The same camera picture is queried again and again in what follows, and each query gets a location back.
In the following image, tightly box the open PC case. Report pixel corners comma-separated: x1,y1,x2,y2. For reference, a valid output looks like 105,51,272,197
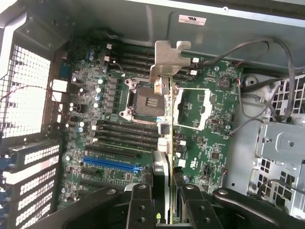
0,0,305,229

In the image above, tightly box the grey case wire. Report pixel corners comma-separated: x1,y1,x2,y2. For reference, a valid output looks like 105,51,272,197
197,38,296,121

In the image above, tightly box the open socket cover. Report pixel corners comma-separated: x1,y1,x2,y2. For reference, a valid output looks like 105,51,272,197
173,87,213,131

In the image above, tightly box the black expansion slot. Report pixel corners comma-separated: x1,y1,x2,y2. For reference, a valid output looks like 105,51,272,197
84,144,138,159

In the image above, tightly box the CPU socket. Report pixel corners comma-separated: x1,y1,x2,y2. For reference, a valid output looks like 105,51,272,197
119,77,167,124

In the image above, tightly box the blue expansion slot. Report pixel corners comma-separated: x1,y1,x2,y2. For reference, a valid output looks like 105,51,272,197
82,156,143,172

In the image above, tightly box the green motherboard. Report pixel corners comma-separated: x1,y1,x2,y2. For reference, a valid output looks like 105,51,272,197
56,40,244,210

